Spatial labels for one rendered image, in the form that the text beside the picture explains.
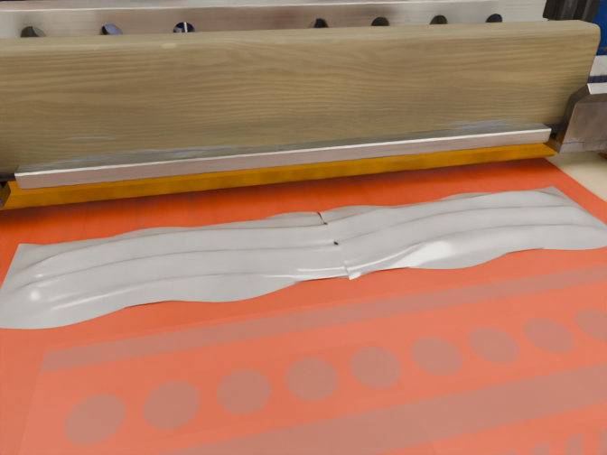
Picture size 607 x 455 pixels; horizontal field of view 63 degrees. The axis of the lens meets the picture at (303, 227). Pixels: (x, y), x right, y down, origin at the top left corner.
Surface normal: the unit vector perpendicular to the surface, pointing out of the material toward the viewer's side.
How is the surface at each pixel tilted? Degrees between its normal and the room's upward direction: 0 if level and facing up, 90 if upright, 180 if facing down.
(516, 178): 32
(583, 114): 58
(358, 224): 8
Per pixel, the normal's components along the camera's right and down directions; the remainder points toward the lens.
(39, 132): 0.24, 0.51
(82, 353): 0.02, -0.83
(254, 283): 0.18, -0.31
